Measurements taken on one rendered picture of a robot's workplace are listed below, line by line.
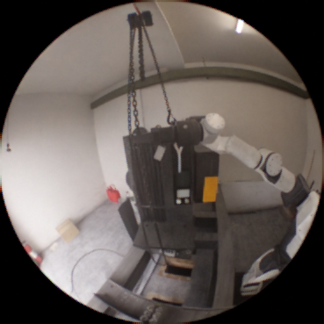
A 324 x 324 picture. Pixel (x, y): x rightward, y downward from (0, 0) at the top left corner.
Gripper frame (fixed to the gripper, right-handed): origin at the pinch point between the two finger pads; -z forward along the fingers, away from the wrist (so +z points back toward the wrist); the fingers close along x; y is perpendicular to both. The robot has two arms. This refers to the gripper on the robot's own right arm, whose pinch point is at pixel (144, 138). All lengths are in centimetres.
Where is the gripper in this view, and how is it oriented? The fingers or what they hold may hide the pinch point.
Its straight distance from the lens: 36.5
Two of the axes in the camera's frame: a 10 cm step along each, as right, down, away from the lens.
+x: 0.3, -2.4, 9.7
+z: 9.9, -1.2, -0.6
